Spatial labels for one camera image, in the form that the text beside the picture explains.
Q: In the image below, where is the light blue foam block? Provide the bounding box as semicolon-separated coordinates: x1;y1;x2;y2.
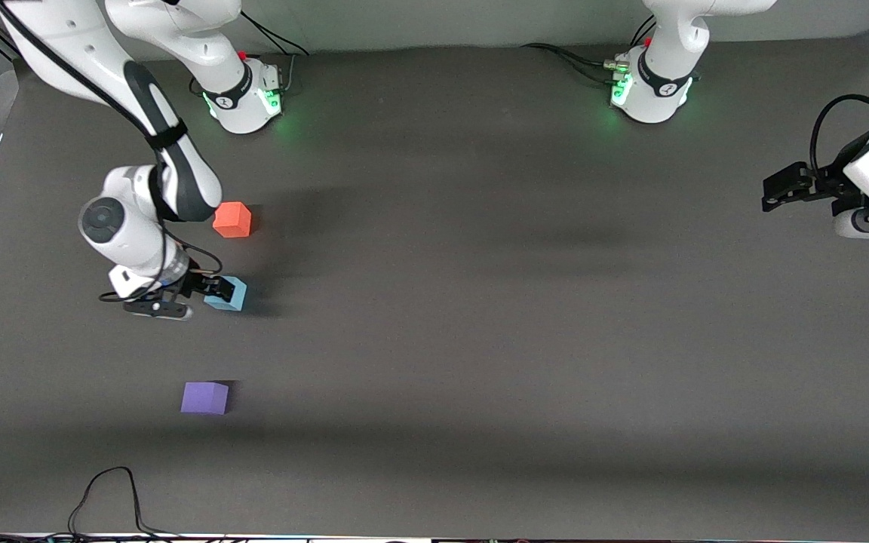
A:
202;275;248;313

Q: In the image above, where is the orange foam block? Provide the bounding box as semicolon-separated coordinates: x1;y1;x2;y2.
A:
213;201;253;239

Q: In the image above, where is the purple foam block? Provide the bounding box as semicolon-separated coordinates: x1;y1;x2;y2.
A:
180;381;230;416

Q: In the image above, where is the black looped table cable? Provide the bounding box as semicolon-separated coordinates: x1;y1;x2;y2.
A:
67;466;186;541

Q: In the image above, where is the black left arm base cable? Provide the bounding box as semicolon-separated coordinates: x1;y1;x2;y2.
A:
520;15;659;86

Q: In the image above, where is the black arm base cable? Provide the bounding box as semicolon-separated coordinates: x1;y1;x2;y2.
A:
238;9;310;96
520;15;659;86

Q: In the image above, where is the black right arm base cable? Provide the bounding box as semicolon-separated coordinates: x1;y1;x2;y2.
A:
238;9;310;96

